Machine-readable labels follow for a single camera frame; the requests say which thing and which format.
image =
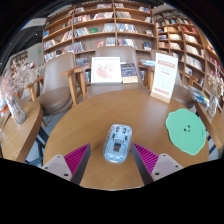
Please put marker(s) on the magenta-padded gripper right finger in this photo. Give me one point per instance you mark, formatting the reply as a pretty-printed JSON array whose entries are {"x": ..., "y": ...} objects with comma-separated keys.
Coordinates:
[{"x": 146, "y": 158}]

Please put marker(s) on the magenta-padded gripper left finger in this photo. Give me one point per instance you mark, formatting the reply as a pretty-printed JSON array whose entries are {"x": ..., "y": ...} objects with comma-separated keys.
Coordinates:
[{"x": 77, "y": 158}]

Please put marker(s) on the translucent light blue computer mouse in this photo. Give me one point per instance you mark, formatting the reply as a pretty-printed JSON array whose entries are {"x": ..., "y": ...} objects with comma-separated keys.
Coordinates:
[{"x": 116, "y": 143}]

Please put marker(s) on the green flower-shaped mouse pad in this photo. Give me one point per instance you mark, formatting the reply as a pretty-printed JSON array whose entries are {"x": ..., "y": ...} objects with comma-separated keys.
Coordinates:
[{"x": 185, "y": 131}]

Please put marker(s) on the round wooden side table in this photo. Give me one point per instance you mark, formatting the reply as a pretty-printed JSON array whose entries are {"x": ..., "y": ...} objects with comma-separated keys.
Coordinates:
[
  {"x": 18, "y": 133},
  {"x": 215, "y": 125}
]

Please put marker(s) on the blue and yellow book stack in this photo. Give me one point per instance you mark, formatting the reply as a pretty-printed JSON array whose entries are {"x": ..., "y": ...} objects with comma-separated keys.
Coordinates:
[{"x": 200, "y": 96}]

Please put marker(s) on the white sign on wooden base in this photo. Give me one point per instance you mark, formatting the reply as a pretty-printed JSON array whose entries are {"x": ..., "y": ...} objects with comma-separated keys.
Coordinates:
[{"x": 165, "y": 76}]

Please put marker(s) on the dark-covered book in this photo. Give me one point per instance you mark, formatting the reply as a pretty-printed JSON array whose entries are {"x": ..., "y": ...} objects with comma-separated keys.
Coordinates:
[{"x": 129, "y": 72}]

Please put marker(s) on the white framed red floral picture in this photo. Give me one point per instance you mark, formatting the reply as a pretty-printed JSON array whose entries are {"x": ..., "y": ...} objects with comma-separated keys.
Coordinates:
[{"x": 106, "y": 70}]

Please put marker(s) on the light blue book stack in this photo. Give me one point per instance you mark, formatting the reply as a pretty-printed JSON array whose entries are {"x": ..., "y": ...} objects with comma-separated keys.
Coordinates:
[{"x": 148, "y": 62}]

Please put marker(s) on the distant small bookshelf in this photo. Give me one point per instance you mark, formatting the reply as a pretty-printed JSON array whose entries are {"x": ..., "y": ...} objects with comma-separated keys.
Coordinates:
[{"x": 19, "y": 59}]

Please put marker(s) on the wide wooden bookshelf with books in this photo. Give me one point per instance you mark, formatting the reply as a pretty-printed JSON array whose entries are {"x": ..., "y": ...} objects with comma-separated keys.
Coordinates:
[{"x": 100, "y": 30}]

